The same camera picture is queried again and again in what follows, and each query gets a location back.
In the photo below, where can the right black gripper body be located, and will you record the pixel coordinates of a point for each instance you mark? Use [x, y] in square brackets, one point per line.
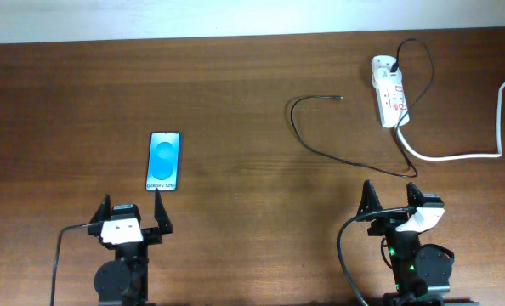
[388, 223]

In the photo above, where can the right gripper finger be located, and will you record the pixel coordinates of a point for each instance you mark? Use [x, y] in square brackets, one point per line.
[415, 197]
[370, 205]

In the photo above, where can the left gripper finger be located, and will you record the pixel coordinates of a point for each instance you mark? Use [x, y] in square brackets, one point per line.
[103, 212]
[160, 215]

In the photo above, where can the blue Samsung Galaxy smartphone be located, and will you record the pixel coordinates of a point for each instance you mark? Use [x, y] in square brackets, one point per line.
[163, 164]

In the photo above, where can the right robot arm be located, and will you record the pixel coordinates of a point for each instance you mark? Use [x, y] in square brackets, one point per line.
[421, 271]

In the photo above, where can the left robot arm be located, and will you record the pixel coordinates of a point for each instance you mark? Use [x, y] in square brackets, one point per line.
[124, 279]

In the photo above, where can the white USB charger adapter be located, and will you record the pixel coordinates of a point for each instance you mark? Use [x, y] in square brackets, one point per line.
[383, 77]

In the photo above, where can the white power strip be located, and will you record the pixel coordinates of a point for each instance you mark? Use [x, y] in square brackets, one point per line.
[391, 100]

